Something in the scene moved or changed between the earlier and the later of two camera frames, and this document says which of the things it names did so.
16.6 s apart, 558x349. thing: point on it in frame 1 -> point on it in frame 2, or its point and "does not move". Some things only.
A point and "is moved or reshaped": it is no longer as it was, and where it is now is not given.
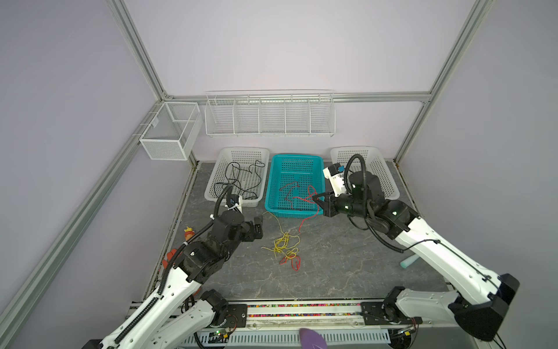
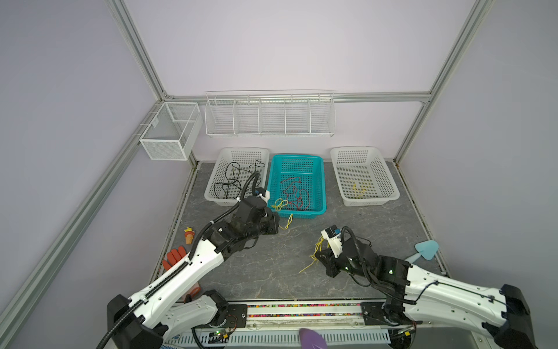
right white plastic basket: (374, 163) does not move
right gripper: (328, 206) -> (329, 263)
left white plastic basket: (244, 168) does not move
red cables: (304, 198) is moved or reshaped
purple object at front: (311, 339) does not move
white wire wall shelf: (270, 113) does not move
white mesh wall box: (172, 131) does not move
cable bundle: (285, 245) -> (280, 204)
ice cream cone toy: (189, 233) does not move
